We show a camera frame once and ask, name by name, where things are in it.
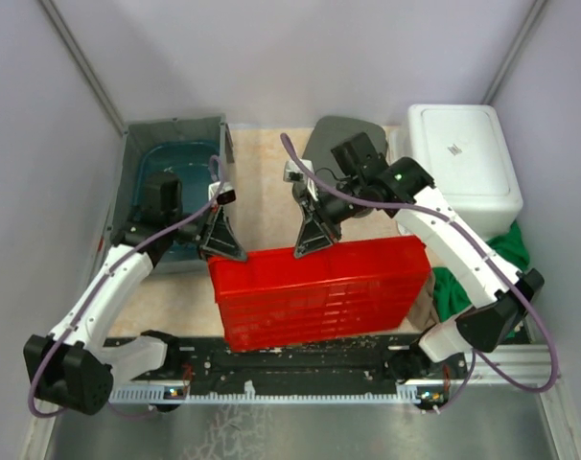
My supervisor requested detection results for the teal translucent plastic tub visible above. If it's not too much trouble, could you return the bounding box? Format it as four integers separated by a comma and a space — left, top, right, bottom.
137, 138, 221, 263

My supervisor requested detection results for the aluminium rail frame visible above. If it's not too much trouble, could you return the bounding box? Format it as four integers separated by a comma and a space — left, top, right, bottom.
469, 344, 551, 387

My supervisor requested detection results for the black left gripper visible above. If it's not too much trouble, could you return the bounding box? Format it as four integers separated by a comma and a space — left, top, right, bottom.
166, 203, 249, 267

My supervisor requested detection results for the brown striped sock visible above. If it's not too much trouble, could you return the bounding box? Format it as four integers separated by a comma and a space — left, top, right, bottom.
407, 272, 440, 332

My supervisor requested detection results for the green cloth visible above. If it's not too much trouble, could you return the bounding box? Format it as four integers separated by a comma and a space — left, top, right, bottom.
432, 221, 530, 321

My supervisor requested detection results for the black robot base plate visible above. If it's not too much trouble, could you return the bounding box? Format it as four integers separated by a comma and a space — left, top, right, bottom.
109, 334, 470, 411

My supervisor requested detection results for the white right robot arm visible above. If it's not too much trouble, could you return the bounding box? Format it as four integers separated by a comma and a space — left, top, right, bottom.
281, 132, 545, 380

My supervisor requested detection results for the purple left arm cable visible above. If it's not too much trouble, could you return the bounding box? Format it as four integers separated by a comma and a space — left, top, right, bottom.
27, 153, 223, 421

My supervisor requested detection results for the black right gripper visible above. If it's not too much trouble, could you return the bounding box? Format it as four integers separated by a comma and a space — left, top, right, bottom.
294, 176, 368, 256

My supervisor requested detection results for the large white plastic container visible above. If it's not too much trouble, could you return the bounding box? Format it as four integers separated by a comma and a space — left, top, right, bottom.
388, 104, 523, 241

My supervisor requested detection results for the grey plastic crate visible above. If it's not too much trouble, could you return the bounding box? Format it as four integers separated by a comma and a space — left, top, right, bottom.
104, 116, 236, 275

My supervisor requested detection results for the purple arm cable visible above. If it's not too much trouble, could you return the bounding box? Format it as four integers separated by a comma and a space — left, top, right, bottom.
27, 153, 223, 421
279, 132, 560, 416

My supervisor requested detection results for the grey-green plastic tub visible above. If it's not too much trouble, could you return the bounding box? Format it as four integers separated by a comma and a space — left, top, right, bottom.
301, 115, 388, 187

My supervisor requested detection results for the red plastic crate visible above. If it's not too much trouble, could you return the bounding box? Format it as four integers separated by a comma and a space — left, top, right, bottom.
208, 236, 430, 352

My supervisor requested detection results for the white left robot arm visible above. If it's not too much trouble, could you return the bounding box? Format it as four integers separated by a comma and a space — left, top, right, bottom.
23, 172, 247, 418

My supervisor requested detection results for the grey slotted cable duct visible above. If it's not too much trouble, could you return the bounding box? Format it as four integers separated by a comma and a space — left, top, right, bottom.
107, 380, 419, 404

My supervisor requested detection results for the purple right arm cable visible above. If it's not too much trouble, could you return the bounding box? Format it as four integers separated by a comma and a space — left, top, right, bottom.
279, 132, 560, 416

